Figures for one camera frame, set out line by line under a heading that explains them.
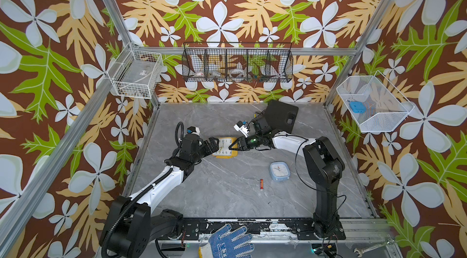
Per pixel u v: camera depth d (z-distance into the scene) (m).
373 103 0.83
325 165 0.52
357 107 0.84
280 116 1.07
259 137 0.78
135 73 0.86
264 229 0.75
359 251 0.69
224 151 0.91
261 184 0.86
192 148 0.65
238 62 0.97
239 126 0.86
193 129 0.77
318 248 0.74
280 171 0.88
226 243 0.72
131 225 0.40
